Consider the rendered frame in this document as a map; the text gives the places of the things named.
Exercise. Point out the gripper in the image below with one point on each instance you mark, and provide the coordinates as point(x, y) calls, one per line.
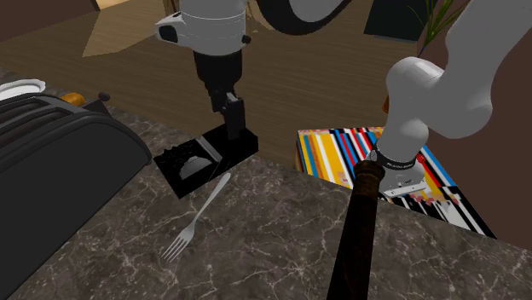
point(218, 70)

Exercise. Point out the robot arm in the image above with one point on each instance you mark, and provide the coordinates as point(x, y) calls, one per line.
point(465, 83)

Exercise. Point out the silver fork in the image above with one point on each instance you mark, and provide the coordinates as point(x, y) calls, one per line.
point(195, 220)

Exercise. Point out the orange round thing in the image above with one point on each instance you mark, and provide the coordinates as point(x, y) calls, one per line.
point(73, 99)

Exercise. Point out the dark brown bottle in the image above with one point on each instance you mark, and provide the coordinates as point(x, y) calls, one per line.
point(357, 232)

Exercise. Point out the black toaster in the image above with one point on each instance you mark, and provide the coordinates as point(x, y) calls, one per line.
point(54, 166)

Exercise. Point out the dark cabinet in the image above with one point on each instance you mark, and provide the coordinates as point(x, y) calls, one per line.
point(395, 18)

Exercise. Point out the white plate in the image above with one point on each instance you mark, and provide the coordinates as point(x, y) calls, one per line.
point(20, 88)

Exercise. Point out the green plant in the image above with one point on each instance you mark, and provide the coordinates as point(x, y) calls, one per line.
point(436, 23)

